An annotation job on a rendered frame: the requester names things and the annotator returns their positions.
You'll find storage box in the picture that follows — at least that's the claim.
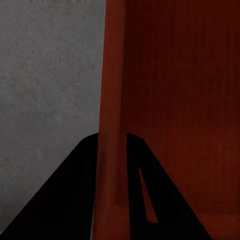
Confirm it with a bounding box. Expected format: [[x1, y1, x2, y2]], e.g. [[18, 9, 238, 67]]
[[92, 0, 240, 240]]

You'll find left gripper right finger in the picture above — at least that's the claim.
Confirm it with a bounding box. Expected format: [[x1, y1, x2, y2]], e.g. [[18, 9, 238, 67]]
[[126, 133, 213, 240]]

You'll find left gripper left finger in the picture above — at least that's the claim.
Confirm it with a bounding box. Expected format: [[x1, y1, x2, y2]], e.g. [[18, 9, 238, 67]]
[[0, 133, 99, 240]]

